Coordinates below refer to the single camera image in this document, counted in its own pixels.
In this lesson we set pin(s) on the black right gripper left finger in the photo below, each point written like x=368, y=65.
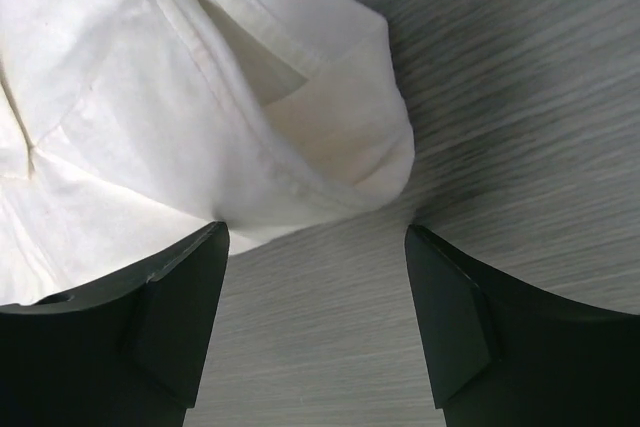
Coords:
x=125, y=350

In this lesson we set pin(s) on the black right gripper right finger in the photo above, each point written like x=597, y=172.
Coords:
x=501, y=352

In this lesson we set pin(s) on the cream white t shirt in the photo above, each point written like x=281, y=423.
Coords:
x=128, y=125

